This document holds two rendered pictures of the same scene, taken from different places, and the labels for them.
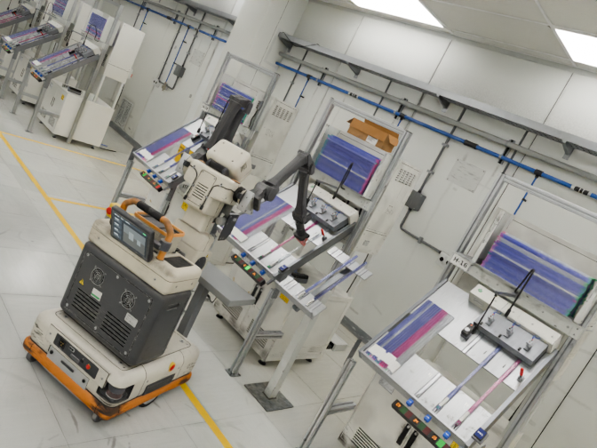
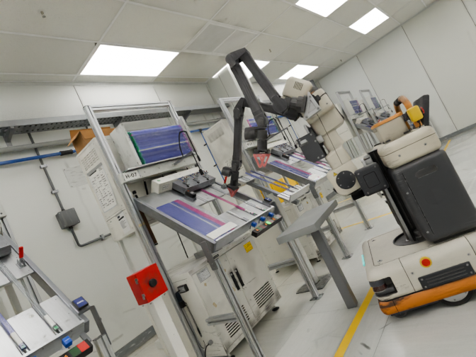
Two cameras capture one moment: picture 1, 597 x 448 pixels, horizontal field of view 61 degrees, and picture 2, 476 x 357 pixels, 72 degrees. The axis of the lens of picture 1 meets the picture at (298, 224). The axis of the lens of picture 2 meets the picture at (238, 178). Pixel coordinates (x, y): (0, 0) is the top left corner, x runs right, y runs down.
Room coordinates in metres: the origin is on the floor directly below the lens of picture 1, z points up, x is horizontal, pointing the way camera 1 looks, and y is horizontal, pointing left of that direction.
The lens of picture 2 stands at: (3.27, 2.38, 0.88)
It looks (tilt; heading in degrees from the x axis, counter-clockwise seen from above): 3 degrees up; 268
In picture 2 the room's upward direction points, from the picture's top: 26 degrees counter-clockwise
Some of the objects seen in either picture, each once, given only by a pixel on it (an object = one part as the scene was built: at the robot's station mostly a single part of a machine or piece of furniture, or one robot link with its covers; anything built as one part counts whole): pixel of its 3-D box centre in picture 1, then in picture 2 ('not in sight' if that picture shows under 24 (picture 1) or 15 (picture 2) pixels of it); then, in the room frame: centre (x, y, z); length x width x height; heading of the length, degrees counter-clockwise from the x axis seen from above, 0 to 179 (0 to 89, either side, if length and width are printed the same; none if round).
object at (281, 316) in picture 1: (281, 305); (212, 297); (3.74, -0.16, 0.31); 0.70 x 0.65 x 0.62; 50
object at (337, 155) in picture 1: (348, 164); (159, 145); (3.61, -0.13, 1.52); 0.51 x 0.13 x 0.27; 50
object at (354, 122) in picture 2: not in sight; (360, 137); (0.51, -3.98, 0.95); 1.36 x 0.82 x 1.90; 140
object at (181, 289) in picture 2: not in sight; (190, 318); (3.85, 0.25, 0.34); 0.13 x 0.07 x 0.42; 140
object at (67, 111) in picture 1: (91, 71); not in sight; (6.78, 3.42, 0.95); 1.36 x 0.82 x 1.90; 140
